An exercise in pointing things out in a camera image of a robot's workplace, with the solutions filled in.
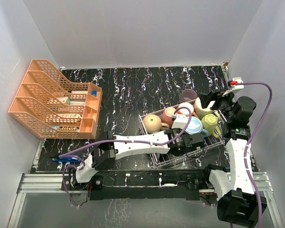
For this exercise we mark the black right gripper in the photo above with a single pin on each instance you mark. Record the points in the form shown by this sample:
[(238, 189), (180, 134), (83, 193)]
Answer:
[(206, 99)]

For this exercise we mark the cream floral mug green inside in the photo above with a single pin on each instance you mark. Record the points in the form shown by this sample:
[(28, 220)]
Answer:
[(201, 112)]

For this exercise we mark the mauve purple mug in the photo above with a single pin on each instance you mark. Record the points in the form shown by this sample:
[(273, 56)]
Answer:
[(187, 95)]

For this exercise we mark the white wire dish rack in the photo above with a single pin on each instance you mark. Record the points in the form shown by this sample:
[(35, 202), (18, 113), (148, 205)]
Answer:
[(184, 149)]

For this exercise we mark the yellow green mug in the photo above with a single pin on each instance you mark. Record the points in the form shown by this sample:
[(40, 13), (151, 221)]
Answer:
[(210, 123)]

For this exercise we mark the salmon pink speckled mug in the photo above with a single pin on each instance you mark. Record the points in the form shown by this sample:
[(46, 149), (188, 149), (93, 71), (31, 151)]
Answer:
[(185, 108)]

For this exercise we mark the light blue mug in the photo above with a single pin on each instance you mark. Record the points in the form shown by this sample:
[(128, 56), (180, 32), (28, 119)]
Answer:
[(196, 126)]

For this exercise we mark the pink mug cream inside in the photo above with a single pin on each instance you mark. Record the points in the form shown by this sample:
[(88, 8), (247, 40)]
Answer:
[(166, 116)]

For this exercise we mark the brown ceramic mug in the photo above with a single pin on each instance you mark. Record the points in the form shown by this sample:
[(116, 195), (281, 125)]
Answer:
[(153, 123)]

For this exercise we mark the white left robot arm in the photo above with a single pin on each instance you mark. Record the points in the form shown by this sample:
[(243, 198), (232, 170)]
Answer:
[(105, 152)]

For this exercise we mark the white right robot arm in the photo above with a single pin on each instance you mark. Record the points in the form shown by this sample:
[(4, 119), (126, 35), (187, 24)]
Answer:
[(238, 201)]

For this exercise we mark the blue cap bottle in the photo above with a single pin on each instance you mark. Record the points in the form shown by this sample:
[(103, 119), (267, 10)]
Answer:
[(94, 93)]

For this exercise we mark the green white box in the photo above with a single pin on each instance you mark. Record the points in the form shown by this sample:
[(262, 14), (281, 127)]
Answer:
[(65, 100)]

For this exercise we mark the orange plastic file organizer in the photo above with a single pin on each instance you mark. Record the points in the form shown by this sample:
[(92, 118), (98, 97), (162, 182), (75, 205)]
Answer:
[(36, 106)]

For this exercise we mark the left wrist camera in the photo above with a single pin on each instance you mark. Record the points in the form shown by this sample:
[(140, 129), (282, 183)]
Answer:
[(180, 121)]

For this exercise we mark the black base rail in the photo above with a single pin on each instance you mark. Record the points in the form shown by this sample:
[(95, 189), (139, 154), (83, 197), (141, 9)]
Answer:
[(142, 184)]

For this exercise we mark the aluminium frame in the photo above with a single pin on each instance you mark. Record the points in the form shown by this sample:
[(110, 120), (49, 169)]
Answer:
[(51, 183)]

